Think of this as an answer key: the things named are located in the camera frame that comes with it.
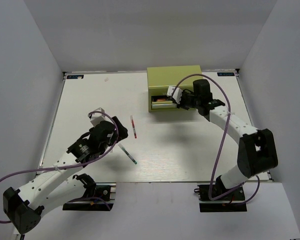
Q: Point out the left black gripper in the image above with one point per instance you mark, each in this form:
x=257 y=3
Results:
x=123 y=133

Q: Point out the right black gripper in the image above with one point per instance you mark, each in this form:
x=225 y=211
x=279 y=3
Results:
x=181 y=104

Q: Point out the red pen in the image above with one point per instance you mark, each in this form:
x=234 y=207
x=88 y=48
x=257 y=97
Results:
x=133 y=127

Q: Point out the orange capped highlighter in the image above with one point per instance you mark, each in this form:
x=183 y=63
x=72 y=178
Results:
x=161 y=100

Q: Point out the green metal drawer toolbox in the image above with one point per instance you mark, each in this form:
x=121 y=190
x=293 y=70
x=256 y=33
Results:
x=158 y=81

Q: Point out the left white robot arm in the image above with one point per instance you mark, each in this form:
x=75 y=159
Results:
x=26 y=205

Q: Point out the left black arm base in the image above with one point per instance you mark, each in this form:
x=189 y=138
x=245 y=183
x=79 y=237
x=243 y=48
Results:
x=101 y=200

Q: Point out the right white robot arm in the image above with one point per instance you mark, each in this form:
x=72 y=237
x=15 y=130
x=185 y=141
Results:
x=256 y=148

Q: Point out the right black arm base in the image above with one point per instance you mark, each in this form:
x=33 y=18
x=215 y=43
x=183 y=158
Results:
x=231 y=203

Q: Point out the green pen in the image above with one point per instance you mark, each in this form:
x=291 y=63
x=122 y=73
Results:
x=127 y=153

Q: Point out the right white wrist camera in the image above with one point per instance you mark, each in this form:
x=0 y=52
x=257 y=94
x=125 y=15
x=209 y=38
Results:
x=174 y=93

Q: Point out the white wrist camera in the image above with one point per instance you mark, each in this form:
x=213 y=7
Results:
x=97 y=116
x=174 y=93

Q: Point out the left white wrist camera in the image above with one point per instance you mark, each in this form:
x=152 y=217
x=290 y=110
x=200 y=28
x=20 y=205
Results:
x=97 y=116

